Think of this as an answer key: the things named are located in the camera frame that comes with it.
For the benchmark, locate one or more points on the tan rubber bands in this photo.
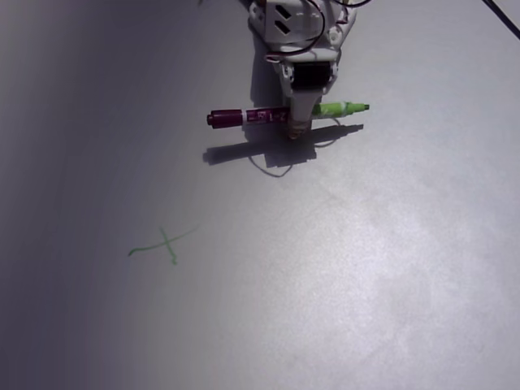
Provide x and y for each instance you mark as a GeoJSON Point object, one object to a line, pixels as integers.
{"type": "Point", "coordinates": [296, 129]}

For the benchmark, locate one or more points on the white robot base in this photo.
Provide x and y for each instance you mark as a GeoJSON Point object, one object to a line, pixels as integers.
{"type": "Point", "coordinates": [345, 28]}

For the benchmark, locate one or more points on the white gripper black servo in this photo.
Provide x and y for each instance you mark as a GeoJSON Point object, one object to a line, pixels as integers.
{"type": "Point", "coordinates": [309, 78]}

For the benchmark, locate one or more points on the green drawn marker line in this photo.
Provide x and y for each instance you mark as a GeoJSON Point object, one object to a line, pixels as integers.
{"type": "Point", "coordinates": [166, 243]}

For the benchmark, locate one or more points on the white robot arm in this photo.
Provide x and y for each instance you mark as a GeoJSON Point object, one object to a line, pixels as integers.
{"type": "Point", "coordinates": [276, 20]}

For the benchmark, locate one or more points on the green marker with maroon cap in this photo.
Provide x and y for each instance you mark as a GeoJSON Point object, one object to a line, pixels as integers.
{"type": "Point", "coordinates": [227, 118]}

